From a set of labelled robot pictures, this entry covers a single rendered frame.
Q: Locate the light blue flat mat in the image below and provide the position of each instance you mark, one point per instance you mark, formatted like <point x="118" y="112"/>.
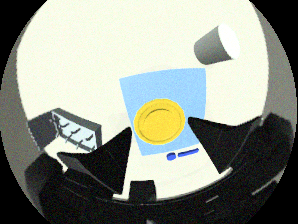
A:
<point x="186" y="87"/>

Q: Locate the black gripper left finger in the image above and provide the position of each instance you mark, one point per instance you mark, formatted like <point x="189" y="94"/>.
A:
<point x="106" y="164"/>

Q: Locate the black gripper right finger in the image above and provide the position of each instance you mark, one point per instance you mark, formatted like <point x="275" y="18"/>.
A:
<point x="222" y="142"/>

